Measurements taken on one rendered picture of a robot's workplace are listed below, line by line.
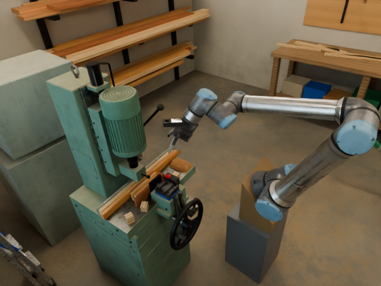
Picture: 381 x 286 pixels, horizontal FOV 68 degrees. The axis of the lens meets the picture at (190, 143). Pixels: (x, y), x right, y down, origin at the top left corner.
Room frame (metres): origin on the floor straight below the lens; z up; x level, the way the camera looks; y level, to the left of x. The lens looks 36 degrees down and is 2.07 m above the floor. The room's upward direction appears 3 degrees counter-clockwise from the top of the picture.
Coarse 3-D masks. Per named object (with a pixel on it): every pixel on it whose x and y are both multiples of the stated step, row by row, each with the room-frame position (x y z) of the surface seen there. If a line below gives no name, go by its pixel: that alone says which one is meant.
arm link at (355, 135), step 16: (352, 112) 0.89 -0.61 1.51; (368, 112) 0.86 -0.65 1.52; (352, 128) 0.79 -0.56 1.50; (368, 128) 0.78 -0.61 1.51; (320, 144) 0.90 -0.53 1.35; (336, 144) 0.82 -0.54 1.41; (352, 144) 0.78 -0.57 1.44; (368, 144) 0.76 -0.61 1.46; (304, 160) 0.92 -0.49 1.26; (320, 160) 0.85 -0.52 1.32; (336, 160) 0.82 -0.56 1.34; (288, 176) 0.95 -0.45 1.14; (304, 176) 0.88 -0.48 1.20; (320, 176) 0.85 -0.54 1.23; (272, 192) 0.97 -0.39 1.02; (288, 192) 0.91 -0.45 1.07; (256, 208) 0.98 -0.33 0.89; (272, 208) 0.92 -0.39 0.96; (288, 208) 0.92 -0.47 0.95
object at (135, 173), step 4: (124, 160) 1.22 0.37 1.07; (120, 164) 1.19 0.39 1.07; (124, 164) 1.19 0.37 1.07; (128, 164) 1.19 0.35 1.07; (140, 164) 1.18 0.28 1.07; (120, 168) 1.19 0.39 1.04; (124, 168) 1.17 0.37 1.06; (128, 168) 1.15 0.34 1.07; (136, 168) 1.15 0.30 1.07; (140, 168) 1.15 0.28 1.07; (144, 168) 1.16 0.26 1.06; (120, 172) 1.19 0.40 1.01; (124, 172) 1.17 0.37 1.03; (128, 172) 1.15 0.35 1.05; (132, 172) 1.13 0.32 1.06; (136, 172) 1.12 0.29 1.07; (140, 172) 1.13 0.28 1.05; (144, 172) 1.16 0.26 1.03; (128, 176) 1.16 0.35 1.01; (132, 176) 1.13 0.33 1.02; (136, 176) 1.11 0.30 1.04; (140, 176) 1.13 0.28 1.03; (144, 176) 1.15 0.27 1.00; (136, 180) 1.12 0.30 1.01
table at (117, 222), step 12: (168, 168) 1.33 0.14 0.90; (192, 168) 1.32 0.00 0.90; (180, 180) 1.22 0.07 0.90; (132, 204) 1.05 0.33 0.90; (156, 204) 1.04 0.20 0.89; (120, 216) 0.97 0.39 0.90; (144, 216) 0.96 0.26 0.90; (168, 216) 0.98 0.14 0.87; (120, 228) 0.90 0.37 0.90; (132, 228) 0.89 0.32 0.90
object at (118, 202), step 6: (174, 150) 1.45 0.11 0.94; (180, 150) 1.48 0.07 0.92; (168, 156) 1.40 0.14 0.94; (174, 156) 1.42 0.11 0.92; (162, 162) 1.34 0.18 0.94; (168, 162) 1.38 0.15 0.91; (156, 168) 1.29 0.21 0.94; (162, 168) 1.33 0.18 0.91; (132, 186) 1.15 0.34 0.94; (126, 192) 1.10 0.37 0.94; (120, 198) 1.06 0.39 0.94; (126, 198) 1.08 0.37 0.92; (114, 204) 1.02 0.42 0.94; (120, 204) 1.04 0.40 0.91; (108, 210) 0.98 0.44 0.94; (114, 210) 1.01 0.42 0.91; (102, 216) 0.96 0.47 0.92; (108, 216) 0.97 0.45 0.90
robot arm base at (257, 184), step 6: (258, 174) 1.24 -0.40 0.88; (264, 174) 1.22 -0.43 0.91; (252, 180) 1.22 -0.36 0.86; (258, 180) 1.21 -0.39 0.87; (264, 180) 1.18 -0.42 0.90; (252, 186) 1.19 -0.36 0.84; (258, 186) 1.17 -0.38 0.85; (264, 186) 1.16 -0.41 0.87; (258, 192) 1.16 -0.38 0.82; (258, 198) 1.15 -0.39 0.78
